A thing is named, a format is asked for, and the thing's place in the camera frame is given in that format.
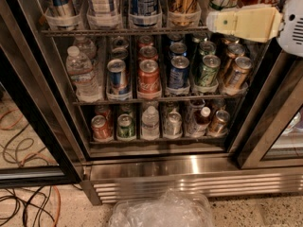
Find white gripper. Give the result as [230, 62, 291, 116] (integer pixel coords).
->
[206, 0, 303, 57]

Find gold can middle shelf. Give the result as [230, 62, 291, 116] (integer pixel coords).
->
[223, 56, 253, 89]

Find gold can shelf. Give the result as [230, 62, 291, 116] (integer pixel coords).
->
[207, 110, 230, 137]
[169, 0, 197, 26]
[223, 56, 253, 89]

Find green can middle shelf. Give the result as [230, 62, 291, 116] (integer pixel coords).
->
[195, 55, 221, 87]

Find gold can top shelf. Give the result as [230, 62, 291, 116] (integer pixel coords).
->
[169, 0, 197, 26]

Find blue pepsi can middle shelf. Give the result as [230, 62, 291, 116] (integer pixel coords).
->
[168, 56, 189, 89]

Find gold can bottom shelf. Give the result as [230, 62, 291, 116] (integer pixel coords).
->
[207, 110, 230, 137]

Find red coke can middle shelf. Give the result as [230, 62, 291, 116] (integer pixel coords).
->
[138, 60, 160, 94]

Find stainless steel fridge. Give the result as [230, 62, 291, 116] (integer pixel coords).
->
[43, 0, 303, 205]

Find silver can bottom shelf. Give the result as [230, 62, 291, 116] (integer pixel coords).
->
[165, 112, 182, 138]

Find small water bottle bottom shelf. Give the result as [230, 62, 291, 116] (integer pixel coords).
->
[141, 106, 160, 140]

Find blue silver energy drink can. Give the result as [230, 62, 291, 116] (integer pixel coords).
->
[107, 59, 128, 95]

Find white labelled can top shelf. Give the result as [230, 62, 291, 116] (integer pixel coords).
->
[88, 0, 119, 16]

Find green can bottom shelf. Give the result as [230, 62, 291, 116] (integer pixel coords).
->
[117, 113, 135, 140]

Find red can bottom shelf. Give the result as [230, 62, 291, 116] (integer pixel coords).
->
[91, 115, 112, 140]

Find blue silver can top shelf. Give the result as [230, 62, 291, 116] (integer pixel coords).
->
[42, 0, 83, 18]

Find open glass fridge door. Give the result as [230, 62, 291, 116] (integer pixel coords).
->
[0, 0, 84, 188]

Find brown bottle white cap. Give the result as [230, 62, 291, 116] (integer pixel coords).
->
[187, 107, 211, 136]

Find rear clear water bottle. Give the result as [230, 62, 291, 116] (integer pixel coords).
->
[74, 36, 97, 60]

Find clear water bottle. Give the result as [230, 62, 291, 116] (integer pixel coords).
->
[74, 36, 97, 60]
[65, 45, 100, 102]

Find front clear water bottle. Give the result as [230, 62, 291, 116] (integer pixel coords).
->
[65, 45, 100, 102]

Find clear plastic bag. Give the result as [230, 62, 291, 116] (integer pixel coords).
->
[108, 190, 215, 227]

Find orange cable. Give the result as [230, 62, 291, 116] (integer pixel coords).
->
[50, 185, 62, 227]

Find black cables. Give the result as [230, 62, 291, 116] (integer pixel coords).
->
[0, 185, 56, 227]

